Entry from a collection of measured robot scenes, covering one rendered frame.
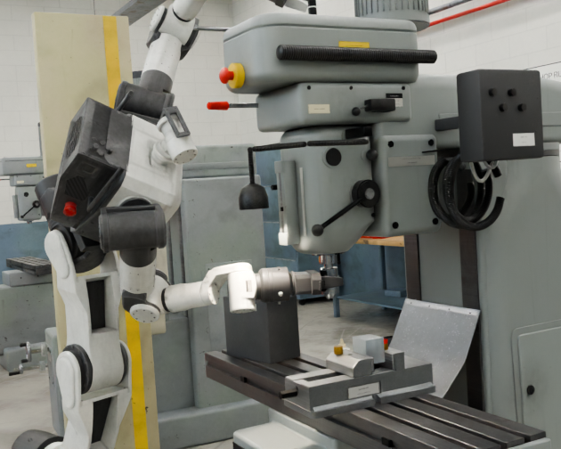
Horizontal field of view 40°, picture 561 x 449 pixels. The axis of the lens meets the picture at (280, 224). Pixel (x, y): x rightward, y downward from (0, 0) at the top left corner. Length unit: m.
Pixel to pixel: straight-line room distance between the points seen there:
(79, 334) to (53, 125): 1.47
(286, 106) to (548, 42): 5.34
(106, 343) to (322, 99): 0.92
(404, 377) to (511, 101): 0.70
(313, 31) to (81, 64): 1.87
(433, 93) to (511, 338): 0.68
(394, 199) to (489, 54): 5.66
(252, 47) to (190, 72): 9.88
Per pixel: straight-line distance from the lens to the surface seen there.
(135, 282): 1.94
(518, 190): 2.15
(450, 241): 2.16
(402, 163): 1.97
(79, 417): 2.23
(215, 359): 2.43
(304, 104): 1.82
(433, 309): 2.23
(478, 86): 1.81
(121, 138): 1.93
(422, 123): 2.03
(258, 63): 1.80
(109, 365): 2.21
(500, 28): 7.47
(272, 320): 2.26
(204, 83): 11.76
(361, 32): 1.93
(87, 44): 3.58
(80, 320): 2.19
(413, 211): 1.98
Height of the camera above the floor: 1.49
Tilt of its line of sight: 3 degrees down
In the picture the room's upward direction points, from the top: 4 degrees counter-clockwise
